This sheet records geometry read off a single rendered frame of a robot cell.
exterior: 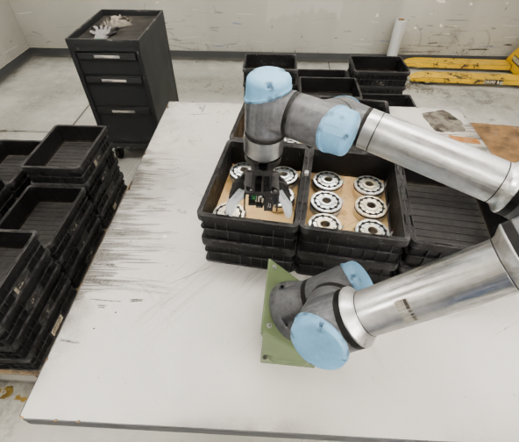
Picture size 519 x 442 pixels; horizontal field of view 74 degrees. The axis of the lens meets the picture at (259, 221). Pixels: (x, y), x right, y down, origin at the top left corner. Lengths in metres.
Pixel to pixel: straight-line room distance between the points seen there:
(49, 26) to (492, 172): 4.86
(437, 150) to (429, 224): 0.59
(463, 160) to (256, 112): 0.35
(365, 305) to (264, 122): 0.36
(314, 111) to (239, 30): 3.89
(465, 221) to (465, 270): 0.71
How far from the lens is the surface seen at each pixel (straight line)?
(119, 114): 2.73
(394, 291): 0.63
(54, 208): 2.10
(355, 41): 4.52
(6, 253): 1.81
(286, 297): 0.86
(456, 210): 1.33
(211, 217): 1.00
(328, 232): 0.97
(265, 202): 0.70
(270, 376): 0.99
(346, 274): 0.78
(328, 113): 0.56
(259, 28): 4.41
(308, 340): 0.69
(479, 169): 0.68
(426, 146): 0.67
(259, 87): 0.57
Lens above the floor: 1.63
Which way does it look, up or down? 46 degrees down
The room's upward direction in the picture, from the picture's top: straight up
